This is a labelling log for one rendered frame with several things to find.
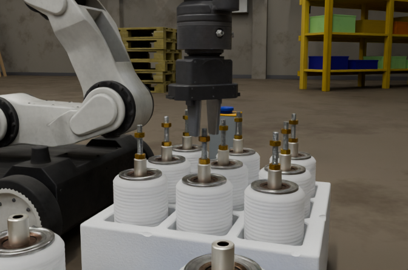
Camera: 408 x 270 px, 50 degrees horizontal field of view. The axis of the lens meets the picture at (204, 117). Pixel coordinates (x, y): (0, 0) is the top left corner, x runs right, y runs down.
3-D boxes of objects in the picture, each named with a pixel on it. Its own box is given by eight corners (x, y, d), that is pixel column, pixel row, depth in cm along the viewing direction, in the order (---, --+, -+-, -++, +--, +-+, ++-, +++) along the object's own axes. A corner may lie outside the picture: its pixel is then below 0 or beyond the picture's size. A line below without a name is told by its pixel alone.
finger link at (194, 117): (190, 134, 74) (190, 97, 73) (201, 137, 71) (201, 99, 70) (183, 135, 73) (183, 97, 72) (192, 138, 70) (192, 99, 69)
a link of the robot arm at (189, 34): (220, 94, 79) (220, 27, 78) (253, 98, 71) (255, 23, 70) (156, 97, 73) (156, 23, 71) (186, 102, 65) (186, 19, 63)
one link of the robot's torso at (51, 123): (-42, 100, 118) (116, 77, 104) (10, 94, 137) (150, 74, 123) (-32, 156, 120) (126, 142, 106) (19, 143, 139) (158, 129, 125)
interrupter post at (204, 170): (197, 184, 73) (197, 165, 72) (197, 180, 75) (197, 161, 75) (211, 184, 73) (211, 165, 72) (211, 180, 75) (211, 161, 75)
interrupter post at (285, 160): (286, 173, 80) (286, 155, 79) (275, 170, 82) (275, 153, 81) (294, 171, 81) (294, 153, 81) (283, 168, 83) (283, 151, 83)
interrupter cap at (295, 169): (288, 179, 76) (288, 175, 76) (255, 170, 82) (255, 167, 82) (314, 171, 81) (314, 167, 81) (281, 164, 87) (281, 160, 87)
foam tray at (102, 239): (82, 323, 76) (79, 224, 74) (170, 236, 113) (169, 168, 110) (315, 374, 64) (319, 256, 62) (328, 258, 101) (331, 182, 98)
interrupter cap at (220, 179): (180, 189, 70) (180, 184, 70) (183, 176, 78) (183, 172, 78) (227, 189, 70) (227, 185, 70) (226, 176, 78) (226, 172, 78)
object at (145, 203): (104, 275, 79) (101, 177, 76) (139, 255, 87) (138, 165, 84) (146, 290, 74) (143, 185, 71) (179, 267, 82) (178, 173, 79)
